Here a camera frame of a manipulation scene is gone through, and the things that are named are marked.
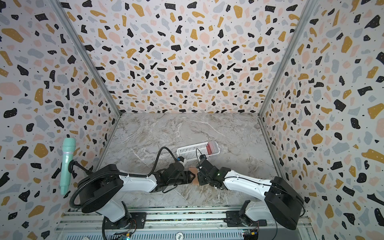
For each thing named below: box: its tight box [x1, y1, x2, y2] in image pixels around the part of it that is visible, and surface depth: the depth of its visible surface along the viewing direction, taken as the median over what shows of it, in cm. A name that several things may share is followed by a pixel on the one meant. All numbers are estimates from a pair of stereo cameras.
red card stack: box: [206, 141, 219, 155], surface depth 99 cm
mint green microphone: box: [59, 137, 76, 196], surface depth 64 cm
